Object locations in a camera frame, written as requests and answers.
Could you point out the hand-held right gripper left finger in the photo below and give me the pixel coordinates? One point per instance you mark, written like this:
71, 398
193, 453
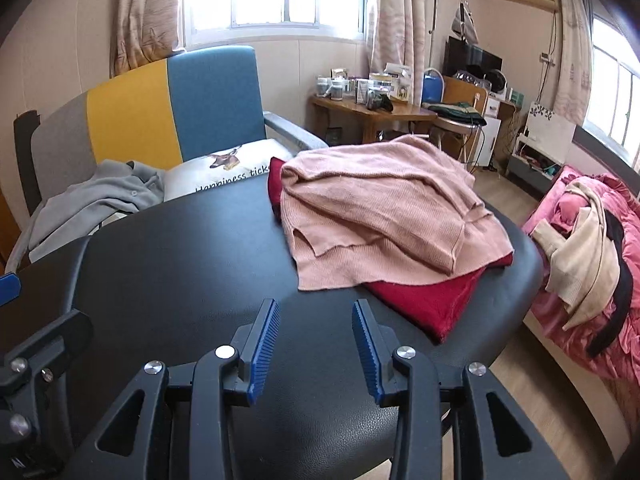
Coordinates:
262, 350

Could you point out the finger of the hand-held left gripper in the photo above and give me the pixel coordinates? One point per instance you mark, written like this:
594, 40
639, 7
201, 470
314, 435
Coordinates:
55, 345
7, 289

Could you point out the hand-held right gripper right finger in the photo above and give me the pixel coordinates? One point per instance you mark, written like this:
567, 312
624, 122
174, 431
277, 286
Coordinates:
367, 355

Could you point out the pink knit sweater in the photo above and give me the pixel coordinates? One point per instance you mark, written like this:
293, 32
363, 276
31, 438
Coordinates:
375, 200

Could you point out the dark folded clothes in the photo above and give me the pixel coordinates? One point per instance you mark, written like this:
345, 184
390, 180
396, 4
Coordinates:
452, 112

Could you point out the red sweater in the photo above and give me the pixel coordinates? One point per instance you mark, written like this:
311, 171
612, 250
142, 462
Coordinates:
430, 305

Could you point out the grey garment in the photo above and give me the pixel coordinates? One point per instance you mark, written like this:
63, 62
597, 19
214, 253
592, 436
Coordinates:
75, 205

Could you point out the black padded folding table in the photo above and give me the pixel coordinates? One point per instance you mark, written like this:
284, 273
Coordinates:
175, 260

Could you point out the white printed pillow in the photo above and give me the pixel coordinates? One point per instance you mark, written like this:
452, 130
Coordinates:
240, 160

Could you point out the grey yellow blue sofa chair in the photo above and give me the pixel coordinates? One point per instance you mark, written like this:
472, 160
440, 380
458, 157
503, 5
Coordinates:
125, 120

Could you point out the beige garment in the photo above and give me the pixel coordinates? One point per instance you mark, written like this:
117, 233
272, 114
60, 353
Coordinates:
580, 260

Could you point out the wooden desk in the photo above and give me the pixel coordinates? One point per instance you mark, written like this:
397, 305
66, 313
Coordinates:
390, 111

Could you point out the black garment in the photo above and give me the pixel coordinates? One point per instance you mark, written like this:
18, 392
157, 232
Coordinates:
620, 305

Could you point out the white small cabinet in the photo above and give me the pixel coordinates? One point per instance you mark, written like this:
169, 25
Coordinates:
492, 130

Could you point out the blue water container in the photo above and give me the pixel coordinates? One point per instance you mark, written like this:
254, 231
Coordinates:
431, 90

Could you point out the wooden chair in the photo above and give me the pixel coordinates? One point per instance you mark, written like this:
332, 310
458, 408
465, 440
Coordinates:
462, 92

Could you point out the white low shelf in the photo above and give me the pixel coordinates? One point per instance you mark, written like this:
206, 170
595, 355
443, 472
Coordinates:
545, 125

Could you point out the black monitor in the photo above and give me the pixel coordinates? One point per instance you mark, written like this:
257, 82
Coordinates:
460, 60

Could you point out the beige patterned curtain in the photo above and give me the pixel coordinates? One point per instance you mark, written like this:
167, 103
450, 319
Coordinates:
145, 10
572, 60
400, 25

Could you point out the side window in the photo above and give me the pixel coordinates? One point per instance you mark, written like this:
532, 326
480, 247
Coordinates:
610, 95

